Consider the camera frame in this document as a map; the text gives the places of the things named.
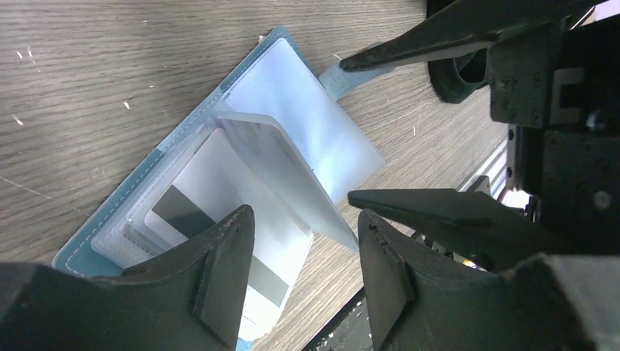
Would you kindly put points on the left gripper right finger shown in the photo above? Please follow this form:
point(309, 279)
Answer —
point(420, 300)

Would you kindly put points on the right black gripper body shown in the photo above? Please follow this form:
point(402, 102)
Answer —
point(558, 91)

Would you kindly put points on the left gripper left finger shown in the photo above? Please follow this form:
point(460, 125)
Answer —
point(160, 304)

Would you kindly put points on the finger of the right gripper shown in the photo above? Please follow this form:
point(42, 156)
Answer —
point(460, 28)
point(471, 224)

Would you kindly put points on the black and white card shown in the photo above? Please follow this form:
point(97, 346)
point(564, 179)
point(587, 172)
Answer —
point(242, 232)

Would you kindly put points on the blue leather card holder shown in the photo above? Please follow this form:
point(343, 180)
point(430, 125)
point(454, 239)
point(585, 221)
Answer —
point(273, 80)

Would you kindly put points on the black garment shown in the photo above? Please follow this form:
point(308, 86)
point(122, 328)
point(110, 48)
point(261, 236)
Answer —
point(455, 79)

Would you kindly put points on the aluminium frame rail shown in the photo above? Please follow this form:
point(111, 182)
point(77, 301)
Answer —
point(490, 177)

